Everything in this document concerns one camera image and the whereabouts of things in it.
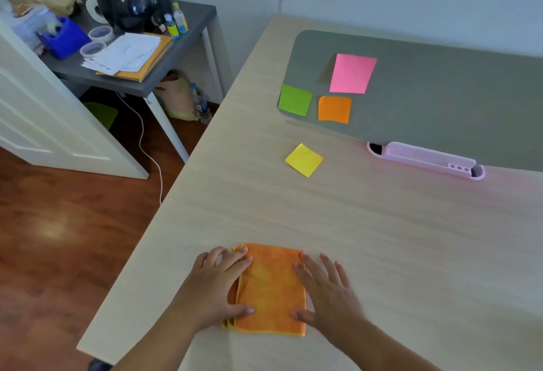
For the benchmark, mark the person's right hand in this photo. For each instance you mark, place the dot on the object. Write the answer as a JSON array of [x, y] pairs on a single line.
[[333, 303]]

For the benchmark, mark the pink pen holder tray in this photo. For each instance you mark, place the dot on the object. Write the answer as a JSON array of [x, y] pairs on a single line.
[[424, 159]]

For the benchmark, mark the grey desk mat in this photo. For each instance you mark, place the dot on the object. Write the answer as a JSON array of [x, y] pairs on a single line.
[[445, 99]]

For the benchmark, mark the yellow sticky note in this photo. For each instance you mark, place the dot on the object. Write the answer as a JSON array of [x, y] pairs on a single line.
[[304, 160]]

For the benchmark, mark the person's right little finger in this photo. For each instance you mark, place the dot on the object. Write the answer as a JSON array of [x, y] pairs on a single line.
[[342, 274]]

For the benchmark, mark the person's right forearm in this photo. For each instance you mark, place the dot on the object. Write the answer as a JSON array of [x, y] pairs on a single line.
[[381, 349]]

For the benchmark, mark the grey side table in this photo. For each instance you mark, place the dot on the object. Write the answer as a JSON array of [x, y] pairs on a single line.
[[191, 16]]

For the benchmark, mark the person's right middle finger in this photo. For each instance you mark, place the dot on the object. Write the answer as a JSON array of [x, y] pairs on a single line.
[[313, 268]]

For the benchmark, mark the green sticky note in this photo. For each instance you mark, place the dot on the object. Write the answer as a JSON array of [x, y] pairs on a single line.
[[295, 100]]

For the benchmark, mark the clear plastic bag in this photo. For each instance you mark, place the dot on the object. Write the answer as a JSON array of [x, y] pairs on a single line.
[[29, 23]]

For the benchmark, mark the clear water bottle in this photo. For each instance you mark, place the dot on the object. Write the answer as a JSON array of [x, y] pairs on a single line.
[[201, 103]]

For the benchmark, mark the small bottle with blue label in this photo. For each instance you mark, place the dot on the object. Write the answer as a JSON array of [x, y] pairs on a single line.
[[180, 18]]

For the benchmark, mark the person's left forearm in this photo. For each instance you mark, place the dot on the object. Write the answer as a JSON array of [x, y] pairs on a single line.
[[161, 341]]

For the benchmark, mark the person's right thumb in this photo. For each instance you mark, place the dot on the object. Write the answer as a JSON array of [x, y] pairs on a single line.
[[301, 315]]

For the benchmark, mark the orange cloth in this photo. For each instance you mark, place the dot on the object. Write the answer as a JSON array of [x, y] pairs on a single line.
[[271, 290]]

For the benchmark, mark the white tape roll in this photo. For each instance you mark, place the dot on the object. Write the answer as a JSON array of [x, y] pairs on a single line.
[[94, 8]]

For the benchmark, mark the person's left thumb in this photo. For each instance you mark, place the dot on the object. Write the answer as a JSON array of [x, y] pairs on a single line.
[[242, 311]]

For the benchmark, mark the white door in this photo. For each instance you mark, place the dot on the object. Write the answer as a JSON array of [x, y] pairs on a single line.
[[46, 129]]

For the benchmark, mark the yellow cloth bag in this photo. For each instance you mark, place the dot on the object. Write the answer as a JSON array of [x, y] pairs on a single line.
[[178, 97]]

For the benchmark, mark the blue plastic box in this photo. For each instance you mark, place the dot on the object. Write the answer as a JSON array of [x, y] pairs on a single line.
[[65, 40]]

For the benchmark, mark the pink sticky note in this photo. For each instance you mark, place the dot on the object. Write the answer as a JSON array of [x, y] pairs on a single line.
[[353, 73]]

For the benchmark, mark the yellow envelope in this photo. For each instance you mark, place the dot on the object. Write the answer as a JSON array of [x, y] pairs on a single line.
[[155, 59]]

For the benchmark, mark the person's left middle finger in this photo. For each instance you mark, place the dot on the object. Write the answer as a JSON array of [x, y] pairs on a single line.
[[234, 256]]

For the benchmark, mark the person's left hand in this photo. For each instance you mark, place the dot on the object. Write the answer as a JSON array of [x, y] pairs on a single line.
[[208, 292]]

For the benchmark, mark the small bottle with yellow label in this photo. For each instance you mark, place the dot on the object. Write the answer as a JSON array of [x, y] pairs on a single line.
[[172, 27]]

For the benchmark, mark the green plastic object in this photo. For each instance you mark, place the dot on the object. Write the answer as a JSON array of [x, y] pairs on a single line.
[[102, 114]]

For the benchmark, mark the orange sticky note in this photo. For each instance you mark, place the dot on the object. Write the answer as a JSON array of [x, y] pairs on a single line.
[[334, 109]]

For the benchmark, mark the stack of white papers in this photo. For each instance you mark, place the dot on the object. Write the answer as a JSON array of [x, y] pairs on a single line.
[[123, 52]]

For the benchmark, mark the clear tape roll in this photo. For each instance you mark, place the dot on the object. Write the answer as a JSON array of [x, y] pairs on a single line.
[[92, 49], [101, 33]]

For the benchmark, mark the person's left little finger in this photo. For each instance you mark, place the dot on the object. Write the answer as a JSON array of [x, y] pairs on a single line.
[[200, 260]]

